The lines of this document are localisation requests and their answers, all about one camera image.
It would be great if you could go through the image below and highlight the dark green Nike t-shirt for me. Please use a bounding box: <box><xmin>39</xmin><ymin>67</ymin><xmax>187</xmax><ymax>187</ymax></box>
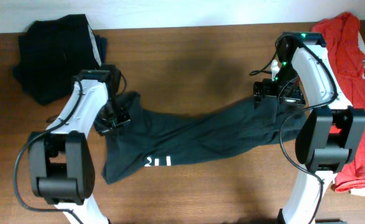
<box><xmin>102</xmin><ymin>91</ymin><xmax>307</xmax><ymax>184</ymax></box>

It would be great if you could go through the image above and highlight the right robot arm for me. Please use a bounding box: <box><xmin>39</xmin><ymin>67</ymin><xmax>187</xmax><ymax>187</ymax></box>
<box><xmin>254</xmin><ymin>32</ymin><xmax>365</xmax><ymax>224</ymax></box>

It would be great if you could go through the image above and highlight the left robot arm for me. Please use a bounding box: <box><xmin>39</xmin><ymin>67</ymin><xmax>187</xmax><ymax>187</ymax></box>
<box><xmin>27</xmin><ymin>64</ymin><xmax>131</xmax><ymax>223</ymax></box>

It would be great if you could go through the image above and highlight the red t-shirt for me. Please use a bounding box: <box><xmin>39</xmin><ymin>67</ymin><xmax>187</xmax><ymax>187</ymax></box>
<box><xmin>312</xmin><ymin>12</ymin><xmax>365</xmax><ymax>193</ymax></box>

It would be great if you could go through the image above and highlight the folded black garment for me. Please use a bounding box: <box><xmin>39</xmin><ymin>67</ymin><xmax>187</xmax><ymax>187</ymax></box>
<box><xmin>18</xmin><ymin>14</ymin><xmax>107</xmax><ymax>106</ymax></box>

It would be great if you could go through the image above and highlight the folded navy blue garment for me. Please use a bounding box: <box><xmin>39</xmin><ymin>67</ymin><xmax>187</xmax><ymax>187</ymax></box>
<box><xmin>12</xmin><ymin>34</ymin><xmax>108</xmax><ymax>95</ymax></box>

